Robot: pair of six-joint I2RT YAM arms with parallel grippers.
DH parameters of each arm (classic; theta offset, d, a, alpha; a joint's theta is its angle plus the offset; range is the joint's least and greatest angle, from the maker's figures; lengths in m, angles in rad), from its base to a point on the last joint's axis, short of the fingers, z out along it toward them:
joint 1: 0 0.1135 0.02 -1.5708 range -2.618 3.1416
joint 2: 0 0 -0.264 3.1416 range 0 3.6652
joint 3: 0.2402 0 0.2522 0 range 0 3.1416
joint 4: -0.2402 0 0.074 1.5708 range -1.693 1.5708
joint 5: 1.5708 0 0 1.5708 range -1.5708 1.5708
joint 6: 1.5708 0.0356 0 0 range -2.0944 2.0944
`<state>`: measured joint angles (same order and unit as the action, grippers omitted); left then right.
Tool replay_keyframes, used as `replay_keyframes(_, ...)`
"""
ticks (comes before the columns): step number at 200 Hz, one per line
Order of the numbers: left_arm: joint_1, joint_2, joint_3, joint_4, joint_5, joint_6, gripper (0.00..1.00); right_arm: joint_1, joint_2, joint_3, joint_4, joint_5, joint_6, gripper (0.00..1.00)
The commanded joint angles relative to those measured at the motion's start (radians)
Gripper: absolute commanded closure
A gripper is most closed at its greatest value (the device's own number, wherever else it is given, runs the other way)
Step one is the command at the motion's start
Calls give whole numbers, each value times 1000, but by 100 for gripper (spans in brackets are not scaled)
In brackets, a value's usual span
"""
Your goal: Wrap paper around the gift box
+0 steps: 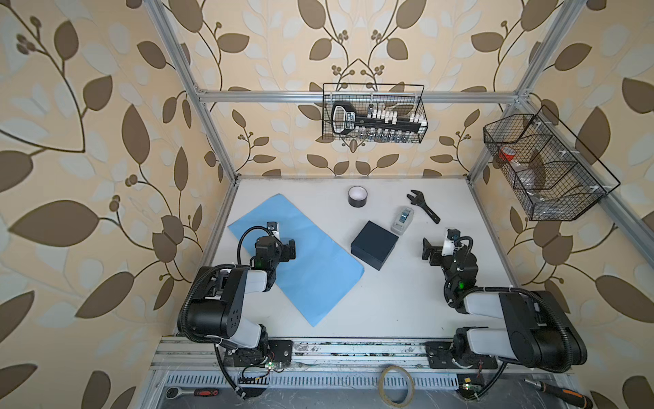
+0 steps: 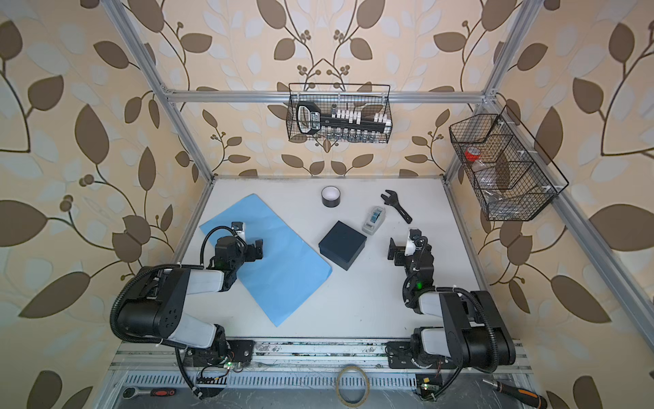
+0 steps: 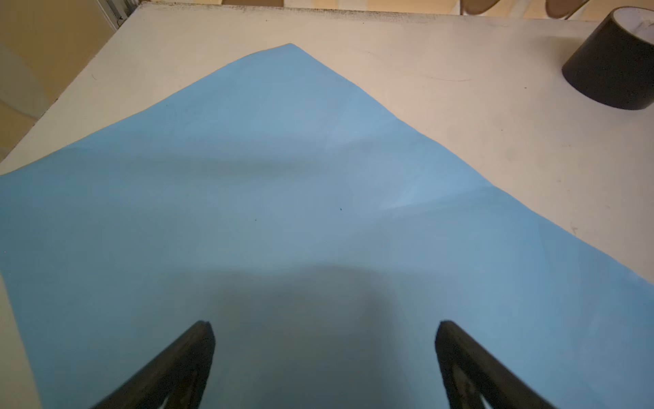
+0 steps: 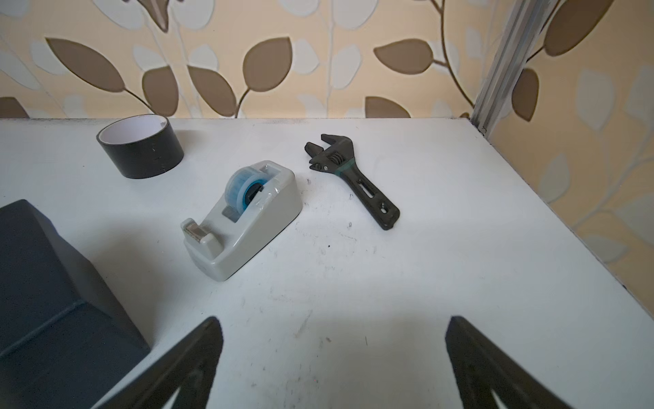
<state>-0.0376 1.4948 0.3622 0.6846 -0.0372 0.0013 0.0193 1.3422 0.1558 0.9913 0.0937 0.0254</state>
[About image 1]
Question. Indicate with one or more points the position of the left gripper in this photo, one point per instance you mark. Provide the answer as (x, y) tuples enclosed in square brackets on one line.
[(283, 250)]

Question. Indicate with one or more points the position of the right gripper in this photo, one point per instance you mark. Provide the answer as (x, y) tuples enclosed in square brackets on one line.
[(436, 253)]

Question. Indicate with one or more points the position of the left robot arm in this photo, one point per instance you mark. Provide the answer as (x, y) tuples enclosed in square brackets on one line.
[(213, 311)]

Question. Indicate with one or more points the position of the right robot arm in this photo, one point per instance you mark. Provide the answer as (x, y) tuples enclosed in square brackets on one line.
[(536, 332)]

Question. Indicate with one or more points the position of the white tape dispenser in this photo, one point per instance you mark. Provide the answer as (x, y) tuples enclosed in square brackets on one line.
[(402, 221)]

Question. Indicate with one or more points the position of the black adjustable wrench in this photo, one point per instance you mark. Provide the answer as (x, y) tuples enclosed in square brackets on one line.
[(417, 198)]

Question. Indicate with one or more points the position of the black tape roll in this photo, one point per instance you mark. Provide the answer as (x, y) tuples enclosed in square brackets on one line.
[(357, 196)]

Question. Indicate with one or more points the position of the red object in basket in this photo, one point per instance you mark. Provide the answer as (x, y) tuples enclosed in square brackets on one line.
[(506, 154)]

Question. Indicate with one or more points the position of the socket set holder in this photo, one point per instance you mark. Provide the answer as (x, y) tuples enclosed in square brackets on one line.
[(345, 119)]

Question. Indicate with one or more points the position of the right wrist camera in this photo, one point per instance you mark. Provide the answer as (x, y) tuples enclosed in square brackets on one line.
[(450, 242)]

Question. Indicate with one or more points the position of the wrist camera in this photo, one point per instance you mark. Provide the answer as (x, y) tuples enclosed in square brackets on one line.
[(273, 227), (450, 242)]

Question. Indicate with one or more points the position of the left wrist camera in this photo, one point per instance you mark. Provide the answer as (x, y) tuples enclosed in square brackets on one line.
[(273, 227)]

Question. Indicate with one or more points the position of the back wire basket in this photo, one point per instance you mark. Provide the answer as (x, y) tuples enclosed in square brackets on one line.
[(402, 98)]

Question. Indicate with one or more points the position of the wire basket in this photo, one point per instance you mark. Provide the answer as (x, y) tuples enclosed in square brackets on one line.
[(402, 98), (555, 175)]

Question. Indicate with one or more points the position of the right wire basket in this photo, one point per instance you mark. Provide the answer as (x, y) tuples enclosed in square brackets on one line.
[(555, 175)]

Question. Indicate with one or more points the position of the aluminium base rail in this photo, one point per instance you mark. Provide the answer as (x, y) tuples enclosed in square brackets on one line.
[(356, 354)]

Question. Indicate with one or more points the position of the red handled ratchet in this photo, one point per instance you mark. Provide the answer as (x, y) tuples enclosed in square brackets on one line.
[(173, 393)]

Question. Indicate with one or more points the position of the orange handled screwdriver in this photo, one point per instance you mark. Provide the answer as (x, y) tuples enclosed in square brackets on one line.
[(570, 397)]

